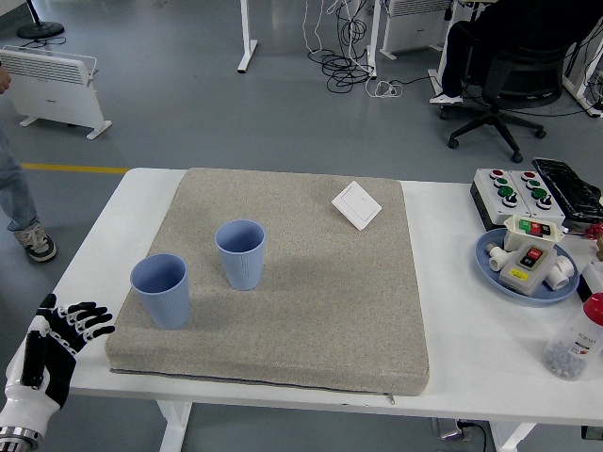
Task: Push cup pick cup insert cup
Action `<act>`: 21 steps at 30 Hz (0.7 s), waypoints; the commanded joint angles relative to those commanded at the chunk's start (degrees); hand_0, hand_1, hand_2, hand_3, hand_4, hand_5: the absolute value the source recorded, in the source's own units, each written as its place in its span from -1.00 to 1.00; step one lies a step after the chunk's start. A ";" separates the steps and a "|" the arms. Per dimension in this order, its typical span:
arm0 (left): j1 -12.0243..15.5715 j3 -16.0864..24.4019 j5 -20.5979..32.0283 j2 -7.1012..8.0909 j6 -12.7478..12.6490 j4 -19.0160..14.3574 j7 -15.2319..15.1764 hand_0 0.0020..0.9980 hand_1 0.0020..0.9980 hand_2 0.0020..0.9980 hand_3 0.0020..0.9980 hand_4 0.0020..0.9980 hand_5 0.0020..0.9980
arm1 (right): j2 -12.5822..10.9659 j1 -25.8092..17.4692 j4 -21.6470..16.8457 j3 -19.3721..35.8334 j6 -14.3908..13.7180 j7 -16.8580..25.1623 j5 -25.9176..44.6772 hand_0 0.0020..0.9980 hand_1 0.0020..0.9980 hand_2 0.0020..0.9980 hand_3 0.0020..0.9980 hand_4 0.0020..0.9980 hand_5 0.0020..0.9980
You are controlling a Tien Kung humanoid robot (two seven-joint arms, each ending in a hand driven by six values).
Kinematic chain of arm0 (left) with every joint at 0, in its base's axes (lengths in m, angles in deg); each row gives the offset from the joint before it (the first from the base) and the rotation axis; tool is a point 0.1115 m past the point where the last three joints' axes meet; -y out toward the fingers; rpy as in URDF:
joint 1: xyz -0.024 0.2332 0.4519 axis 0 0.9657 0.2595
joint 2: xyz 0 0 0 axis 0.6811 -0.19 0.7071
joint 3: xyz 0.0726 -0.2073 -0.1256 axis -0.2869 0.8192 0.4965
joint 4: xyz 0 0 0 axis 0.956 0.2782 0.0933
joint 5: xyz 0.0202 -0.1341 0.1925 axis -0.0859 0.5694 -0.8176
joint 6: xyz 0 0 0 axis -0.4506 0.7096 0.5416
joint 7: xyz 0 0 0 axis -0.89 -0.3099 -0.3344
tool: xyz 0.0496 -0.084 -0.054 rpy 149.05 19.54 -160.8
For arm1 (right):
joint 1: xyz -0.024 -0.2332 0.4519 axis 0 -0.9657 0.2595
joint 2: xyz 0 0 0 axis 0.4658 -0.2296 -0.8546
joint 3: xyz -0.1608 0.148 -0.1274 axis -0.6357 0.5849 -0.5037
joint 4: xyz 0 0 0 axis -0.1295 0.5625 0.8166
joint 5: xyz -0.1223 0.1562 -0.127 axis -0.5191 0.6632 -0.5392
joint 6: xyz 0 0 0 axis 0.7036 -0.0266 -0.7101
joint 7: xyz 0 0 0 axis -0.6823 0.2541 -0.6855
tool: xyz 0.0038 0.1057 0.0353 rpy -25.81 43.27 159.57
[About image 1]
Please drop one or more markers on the black round fan stand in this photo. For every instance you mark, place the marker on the black round fan stand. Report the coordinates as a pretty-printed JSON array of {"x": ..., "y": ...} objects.
[{"x": 40, "y": 30}]

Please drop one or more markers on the white panel heater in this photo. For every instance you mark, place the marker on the white panel heater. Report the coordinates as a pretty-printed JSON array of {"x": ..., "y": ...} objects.
[
  {"x": 52, "y": 94},
  {"x": 414, "y": 28}
]

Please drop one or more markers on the black plastic tray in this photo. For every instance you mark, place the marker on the black plastic tray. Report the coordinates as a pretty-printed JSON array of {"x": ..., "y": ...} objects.
[{"x": 567, "y": 188}]

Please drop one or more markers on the grey-brown fabric mat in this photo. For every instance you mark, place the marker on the grey-brown fabric mat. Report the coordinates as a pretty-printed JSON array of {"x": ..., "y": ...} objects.
[{"x": 306, "y": 306}]

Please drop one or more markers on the white pipe fitting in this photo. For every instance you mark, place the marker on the white pipe fitting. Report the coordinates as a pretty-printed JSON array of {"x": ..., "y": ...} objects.
[
  {"x": 563, "y": 273},
  {"x": 497, "y": 259}
]

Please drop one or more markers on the black office chair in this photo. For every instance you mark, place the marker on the black office chair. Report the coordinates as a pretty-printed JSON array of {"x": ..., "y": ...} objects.
[{"x": 523, "y": 75}]

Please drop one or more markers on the white push-button control box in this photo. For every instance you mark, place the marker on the white push-button control box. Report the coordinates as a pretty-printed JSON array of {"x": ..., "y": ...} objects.
[
  {"x": 551, "y": 212},
  {"x": 490, "y": 195}
]

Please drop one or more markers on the white desk leg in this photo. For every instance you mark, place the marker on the white desk leg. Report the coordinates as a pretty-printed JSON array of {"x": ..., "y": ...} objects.
[
  {"x": 373, "y": 37},
  {"x": 246, "y": 42}
]

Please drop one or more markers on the white wall switch plate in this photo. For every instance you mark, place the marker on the white wall switch plate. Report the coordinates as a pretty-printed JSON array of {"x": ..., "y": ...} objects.
[{"x": 356, "y": 205}]

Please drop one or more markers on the white desk frame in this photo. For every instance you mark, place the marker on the white desk frame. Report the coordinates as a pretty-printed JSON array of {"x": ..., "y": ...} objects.
[{"x": 579, "y": 89}]

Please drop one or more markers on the grey power strip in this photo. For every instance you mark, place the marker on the grey power strip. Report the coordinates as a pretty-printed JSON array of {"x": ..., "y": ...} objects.
[{"x": 447, "y": 428}]

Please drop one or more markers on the white green-red button switch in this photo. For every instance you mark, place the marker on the white green-red button switch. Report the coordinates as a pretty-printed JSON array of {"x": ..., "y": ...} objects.
[{"x": 516, "y": 233}]

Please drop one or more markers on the grey red-button switch box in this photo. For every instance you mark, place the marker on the grey red-button switch box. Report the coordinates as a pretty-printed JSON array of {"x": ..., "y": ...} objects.
[{"x": 523, "y": 278}]

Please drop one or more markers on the white table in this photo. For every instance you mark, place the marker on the white table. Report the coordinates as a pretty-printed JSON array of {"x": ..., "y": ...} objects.
[{"x": 471, "y": 339}]

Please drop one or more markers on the blue ribbed plastic cup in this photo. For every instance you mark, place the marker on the blue ribbed plastic cup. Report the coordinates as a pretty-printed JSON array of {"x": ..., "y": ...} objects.
[
  {"x": 165, "y": 306},
  {"x": 242, "y": 270}
]

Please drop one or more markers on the red-lidded clear screw jar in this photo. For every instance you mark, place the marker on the red-lidded clear screw jar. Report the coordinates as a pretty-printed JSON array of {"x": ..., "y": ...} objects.
[{"x": 572, "y": 348}]

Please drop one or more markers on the red small object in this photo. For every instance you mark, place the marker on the red small object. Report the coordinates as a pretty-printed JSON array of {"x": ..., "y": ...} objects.
[{"x": 594, "y": 231}]

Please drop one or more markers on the seated person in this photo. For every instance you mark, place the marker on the seated person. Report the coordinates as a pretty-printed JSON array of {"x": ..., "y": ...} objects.
[{"x": 457, "y": 52}]

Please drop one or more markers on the blue round plate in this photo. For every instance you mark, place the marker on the blue round plate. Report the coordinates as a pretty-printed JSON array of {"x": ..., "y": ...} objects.
[{"x": 487, "y": 275}]

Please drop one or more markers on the white small box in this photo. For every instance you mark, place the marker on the white small box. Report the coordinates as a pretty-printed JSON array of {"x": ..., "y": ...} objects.
[{"x": 593, "y": 278}]

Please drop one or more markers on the standing person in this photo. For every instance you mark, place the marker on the standing person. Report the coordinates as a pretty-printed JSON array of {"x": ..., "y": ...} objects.
[{"x": 14, "y": 188}]

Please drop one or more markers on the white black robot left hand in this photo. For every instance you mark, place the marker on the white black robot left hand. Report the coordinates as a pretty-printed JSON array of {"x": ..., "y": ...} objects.
[{"x": 56, "y": 372}]

